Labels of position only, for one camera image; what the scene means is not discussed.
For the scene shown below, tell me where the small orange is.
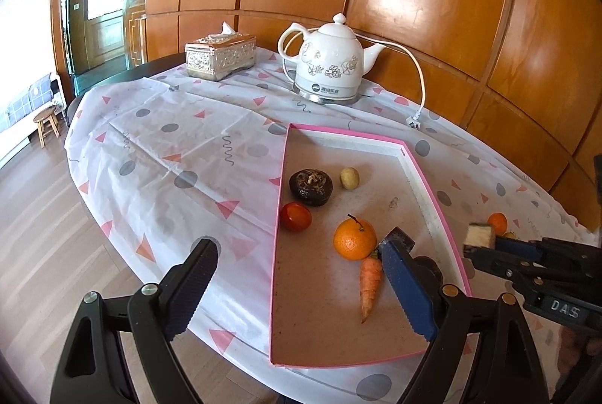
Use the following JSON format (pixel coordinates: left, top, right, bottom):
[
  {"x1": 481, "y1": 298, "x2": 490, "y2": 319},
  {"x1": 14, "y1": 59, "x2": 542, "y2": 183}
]
[{"x1": 486, "y1": 212, "x2": 509, "y2": 238}]

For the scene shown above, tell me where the dark water chestnut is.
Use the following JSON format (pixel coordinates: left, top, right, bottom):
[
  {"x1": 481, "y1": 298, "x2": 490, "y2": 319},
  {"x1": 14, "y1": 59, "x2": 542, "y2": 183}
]
[
  {"x1": 288, "y1": 169, "x2": 334, "y2": 208},
  {"x1": 414, "y1": 257, "x2": 444, "y2": 288}
]

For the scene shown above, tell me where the silver ornate tissue box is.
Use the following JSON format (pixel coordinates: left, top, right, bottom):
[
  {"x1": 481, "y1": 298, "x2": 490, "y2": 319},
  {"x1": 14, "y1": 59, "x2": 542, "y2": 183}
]
[{"x1": 184, "y1": 33, "x2": 257, "y2": 82}]

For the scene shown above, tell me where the small carrot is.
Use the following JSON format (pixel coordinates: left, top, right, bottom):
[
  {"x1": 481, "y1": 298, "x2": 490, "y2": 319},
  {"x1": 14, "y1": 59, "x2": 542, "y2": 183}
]
[{"x1": 360, "y1": 251, "x2": 384, "y2": 324}]

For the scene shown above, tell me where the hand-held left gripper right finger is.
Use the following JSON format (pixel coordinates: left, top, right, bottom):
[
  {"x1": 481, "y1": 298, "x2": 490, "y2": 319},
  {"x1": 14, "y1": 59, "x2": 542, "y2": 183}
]
[{"x1": 379, "y1": 239, "x2": 551, "y2": 404}]

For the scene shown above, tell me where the white floral electric kettle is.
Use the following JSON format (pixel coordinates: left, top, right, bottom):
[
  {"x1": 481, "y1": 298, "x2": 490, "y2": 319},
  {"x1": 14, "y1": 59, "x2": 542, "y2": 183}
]
[{"x1": 277, "y1": 12, "x2": 387, "y2": 96}]

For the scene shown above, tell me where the white patterned tablecloth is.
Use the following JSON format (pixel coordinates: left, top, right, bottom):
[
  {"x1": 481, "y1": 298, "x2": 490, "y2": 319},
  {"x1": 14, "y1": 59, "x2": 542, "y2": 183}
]
[{"x1": 63, "y1": 49, "x2": 596, "y2": 404}]

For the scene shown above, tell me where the white power cord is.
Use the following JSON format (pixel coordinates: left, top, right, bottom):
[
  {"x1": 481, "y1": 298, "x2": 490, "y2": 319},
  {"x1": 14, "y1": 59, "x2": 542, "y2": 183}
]
[{"x1": 357, "y1": 32, "x2": 428, "y2": 133}]

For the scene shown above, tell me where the small wooden stool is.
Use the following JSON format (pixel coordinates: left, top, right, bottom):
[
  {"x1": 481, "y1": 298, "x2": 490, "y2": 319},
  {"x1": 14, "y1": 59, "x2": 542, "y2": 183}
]
[{"x1": 34, "y1": 105, "x2": 63, "y2": 149}]

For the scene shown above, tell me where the orange with stem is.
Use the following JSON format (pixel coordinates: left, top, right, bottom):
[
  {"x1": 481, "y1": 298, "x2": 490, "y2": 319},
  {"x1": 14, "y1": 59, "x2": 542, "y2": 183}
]
[{"x1": 333, "y1": 214, "x2": 378, "y2": 261}]

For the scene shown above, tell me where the blue plaid sofa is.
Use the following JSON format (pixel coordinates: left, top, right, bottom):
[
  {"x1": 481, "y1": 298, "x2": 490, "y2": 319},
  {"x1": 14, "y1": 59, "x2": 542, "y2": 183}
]
[{"x1": 0, "y1": 72, "x2": 64, "y2": 132}]

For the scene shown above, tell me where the small yellow potato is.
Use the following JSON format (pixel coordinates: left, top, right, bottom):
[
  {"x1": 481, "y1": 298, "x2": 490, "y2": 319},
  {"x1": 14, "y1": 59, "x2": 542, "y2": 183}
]
[{"x1": 339, "y1": 167, "x2": 360, "y2": 191}]

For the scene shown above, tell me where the red tomato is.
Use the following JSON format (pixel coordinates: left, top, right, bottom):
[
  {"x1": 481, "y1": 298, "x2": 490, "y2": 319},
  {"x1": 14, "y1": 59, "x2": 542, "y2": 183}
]
[{"x1": 281, "y1": 203, "x2": 313, "y2": 232}]

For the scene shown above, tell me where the silver kettle base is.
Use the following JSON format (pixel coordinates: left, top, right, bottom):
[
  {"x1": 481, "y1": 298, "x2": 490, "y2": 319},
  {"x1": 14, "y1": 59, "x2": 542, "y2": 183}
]
[{"x1": 292, "y1": 81, "x2": 362, "y2": 107}]

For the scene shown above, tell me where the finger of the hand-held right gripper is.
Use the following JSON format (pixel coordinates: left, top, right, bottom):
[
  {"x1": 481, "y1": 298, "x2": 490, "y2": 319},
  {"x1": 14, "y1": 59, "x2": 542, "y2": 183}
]
[
  {"x1": 463, "y1": 245, "x2": 524, "y2": 281},
  {"x1": 494, "y1": 237, "x2": 554, "y2": 262}
]

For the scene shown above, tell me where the pink shallow box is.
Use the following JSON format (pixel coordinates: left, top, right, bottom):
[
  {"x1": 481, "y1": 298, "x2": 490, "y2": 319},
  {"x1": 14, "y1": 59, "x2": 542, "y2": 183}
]
[{"x1": 269, "y1": 123, "x2": 473, "y2": 369}]

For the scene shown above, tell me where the person's right hand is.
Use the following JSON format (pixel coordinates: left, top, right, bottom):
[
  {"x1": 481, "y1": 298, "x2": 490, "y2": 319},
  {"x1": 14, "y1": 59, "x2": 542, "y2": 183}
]
[{"x1": 557, "y1": 326, "x2": 600, "y2": 390}]

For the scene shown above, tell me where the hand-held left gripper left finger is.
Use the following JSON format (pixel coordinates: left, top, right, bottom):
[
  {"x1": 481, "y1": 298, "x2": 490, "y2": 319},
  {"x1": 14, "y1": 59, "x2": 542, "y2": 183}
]
[{"x1": 49, "y1": 237, "x2": 222, "y2": 404}]

